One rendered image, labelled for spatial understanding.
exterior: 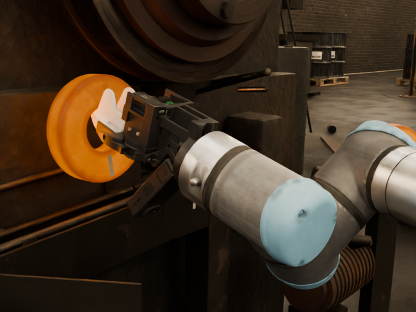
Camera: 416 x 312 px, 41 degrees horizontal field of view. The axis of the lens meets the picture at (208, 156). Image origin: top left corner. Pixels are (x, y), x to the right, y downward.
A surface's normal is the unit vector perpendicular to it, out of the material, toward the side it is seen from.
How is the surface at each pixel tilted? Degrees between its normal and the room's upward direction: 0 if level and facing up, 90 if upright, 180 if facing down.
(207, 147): 41
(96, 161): 88
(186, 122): 90
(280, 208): 59
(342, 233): 94
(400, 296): 0
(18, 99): 90
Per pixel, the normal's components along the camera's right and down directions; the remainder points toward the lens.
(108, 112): -0.69, 0.12
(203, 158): -0.40, -0.39
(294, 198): -0.18, -0.61
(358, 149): -0.57, -0.69
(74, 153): 0.76, 0.13
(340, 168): -0.45, -0.55
